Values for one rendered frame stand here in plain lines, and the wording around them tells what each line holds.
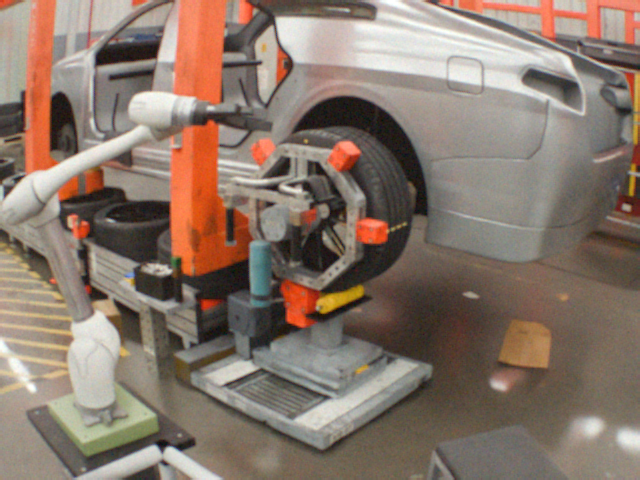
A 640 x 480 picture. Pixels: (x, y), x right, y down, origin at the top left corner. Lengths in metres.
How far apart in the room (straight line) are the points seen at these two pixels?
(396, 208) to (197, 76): 1.00
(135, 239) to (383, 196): 1.80
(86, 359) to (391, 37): 1.77
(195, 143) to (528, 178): 1.39
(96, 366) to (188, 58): 1.41
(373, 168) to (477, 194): 0.42
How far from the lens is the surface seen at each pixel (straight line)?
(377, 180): 2.50
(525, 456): 2.07
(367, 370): 2.93
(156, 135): 1.95
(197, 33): 2.76
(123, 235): 3.88
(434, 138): 2.64
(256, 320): 2.99
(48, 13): 4.48
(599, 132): 4.14
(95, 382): 2.07
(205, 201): 2.90
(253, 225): 2.80
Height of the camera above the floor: 1.54
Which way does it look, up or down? 17 degrees down
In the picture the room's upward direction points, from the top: 2 degrees clockwise
